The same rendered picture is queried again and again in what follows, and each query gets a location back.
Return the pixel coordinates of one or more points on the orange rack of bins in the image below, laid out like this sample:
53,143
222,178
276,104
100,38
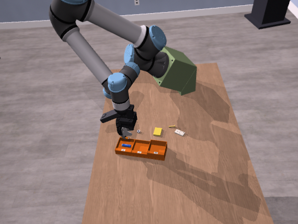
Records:
153,149

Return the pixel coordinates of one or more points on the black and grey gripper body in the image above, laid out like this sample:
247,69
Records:
126,118

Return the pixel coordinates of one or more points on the white domino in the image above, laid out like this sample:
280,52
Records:
181,133

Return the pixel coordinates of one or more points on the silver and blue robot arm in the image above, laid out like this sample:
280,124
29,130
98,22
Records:
149,40

